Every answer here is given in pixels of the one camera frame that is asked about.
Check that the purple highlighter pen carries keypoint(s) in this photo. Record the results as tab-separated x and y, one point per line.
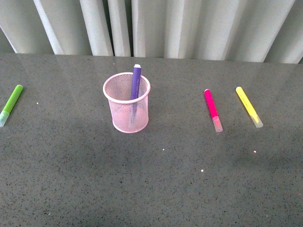
135	90

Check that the pink highlighter pen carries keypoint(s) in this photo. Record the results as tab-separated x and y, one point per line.
213	111

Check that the pink mesh pen cup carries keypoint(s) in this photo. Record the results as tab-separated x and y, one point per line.
128	116

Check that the yellow highlighter pen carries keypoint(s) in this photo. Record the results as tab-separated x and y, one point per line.
249	107

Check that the white pleated curtain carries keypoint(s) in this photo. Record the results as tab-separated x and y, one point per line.
235	30

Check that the green highlighter pen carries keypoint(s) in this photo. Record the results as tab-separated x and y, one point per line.
10	104

